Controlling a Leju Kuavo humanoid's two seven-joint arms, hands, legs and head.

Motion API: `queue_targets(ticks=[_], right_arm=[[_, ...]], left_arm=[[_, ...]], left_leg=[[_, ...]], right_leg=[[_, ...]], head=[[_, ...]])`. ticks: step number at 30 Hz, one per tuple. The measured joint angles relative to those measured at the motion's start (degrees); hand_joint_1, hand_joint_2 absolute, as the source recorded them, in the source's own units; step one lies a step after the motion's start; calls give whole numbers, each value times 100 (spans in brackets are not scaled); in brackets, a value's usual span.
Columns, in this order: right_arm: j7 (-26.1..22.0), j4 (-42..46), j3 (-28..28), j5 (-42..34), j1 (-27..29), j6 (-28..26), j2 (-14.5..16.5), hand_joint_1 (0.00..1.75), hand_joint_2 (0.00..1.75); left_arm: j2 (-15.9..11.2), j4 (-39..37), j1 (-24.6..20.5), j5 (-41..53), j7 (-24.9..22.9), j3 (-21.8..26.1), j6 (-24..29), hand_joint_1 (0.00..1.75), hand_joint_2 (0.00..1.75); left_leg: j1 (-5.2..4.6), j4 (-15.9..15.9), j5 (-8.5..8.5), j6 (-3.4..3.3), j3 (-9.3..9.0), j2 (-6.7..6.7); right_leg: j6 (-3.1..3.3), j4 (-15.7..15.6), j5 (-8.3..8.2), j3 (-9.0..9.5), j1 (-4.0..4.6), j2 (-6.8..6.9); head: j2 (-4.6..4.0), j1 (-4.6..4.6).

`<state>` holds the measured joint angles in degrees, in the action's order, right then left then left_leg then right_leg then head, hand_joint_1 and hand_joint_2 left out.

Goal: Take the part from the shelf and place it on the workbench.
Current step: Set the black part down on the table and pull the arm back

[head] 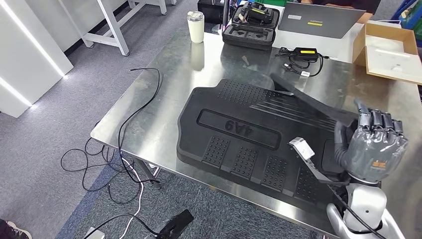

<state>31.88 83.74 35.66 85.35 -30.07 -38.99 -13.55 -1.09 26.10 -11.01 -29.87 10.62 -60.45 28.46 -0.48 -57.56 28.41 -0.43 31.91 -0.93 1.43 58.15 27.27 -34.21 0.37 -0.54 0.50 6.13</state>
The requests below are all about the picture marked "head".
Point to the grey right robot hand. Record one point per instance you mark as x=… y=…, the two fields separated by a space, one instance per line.
x=376 y=155

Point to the black plastic plate bracket part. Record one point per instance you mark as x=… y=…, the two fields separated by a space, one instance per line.
x=313 y=102

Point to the stainless steel workbench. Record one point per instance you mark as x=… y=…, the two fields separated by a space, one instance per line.
x=148 y=125

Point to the brown cardboard box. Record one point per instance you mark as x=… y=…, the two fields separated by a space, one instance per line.
x=387 y=59

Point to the black power adapter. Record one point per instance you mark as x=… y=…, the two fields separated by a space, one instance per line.
x=305 y=53

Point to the blue plastic container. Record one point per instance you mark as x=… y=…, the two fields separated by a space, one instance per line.
x=410 y=16

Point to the grey laptop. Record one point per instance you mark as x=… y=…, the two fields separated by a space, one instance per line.
x=319 y=23

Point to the black foam engine cover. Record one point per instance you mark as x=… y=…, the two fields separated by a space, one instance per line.
x=230 y=132

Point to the black foam-lined case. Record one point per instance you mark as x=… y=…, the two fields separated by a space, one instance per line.
x=249 y=39

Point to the black device with yellow label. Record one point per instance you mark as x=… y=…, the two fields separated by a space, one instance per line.
x=254 y=12

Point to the dark grey robot fixture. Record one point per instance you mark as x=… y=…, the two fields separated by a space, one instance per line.
x=176 y=224

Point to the black box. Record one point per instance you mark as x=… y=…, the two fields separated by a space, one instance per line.
x=210 y=11

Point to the white tumbler cup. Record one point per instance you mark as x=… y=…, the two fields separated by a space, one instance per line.
x=196 y=29

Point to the open metal floor socket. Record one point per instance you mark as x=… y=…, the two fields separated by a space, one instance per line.
x=95 y=233

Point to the person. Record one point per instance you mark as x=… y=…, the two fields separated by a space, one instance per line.
x=13 y=231

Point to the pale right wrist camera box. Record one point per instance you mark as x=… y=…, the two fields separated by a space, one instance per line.
x=300 y=148

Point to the white frame table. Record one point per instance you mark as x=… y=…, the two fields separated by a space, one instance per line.
x=112 y=26

